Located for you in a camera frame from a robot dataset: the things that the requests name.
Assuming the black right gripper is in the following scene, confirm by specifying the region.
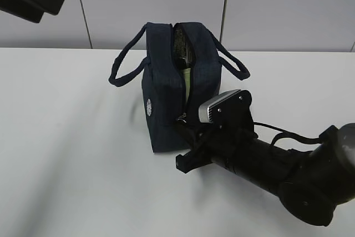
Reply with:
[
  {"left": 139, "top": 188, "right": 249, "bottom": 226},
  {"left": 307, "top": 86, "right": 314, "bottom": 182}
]
[{"left": 174, "top": 119, "right": 258, "bottom": 174}]

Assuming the dark navy fabric lunch bag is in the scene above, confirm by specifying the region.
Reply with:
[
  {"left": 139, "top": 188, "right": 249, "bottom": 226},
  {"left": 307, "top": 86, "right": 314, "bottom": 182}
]
[{"left": 108, "top": 22, "right": 250, "bottom": 153}]

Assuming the glass container with green lid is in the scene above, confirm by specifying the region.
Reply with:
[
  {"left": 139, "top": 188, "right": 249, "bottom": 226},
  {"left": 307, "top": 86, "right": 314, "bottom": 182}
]
[{"left": 181, "top": 68, "right": 191, "bottom": 102}]

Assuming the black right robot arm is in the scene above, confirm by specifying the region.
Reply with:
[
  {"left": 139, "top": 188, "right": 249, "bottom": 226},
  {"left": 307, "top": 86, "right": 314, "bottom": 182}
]
[{"left": 175, "top": 122, "right": 354, "bottom": 226}]

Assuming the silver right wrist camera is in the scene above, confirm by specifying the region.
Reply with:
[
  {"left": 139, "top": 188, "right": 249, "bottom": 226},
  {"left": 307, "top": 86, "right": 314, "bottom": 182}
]
[{"left": 198, "top": 89, "right": 254, "bottom": 131}]

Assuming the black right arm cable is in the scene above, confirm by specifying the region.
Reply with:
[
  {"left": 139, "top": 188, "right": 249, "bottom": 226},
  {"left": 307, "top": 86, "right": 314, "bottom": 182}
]
[{"left": 253, "top": 122, "right": 325, "bottom": 146}]

